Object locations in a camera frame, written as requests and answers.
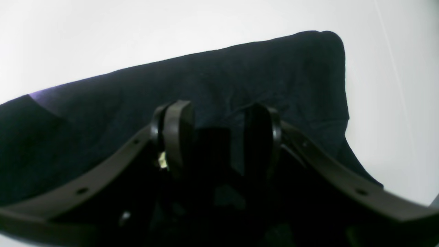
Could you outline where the black T-shirt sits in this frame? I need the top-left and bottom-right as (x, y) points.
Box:
(0, 30), (384, 247)

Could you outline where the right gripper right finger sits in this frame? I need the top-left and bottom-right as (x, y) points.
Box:
(244, 104), (438, 223)

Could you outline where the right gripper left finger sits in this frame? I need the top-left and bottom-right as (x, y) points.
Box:
(1, 101), (194, 247)

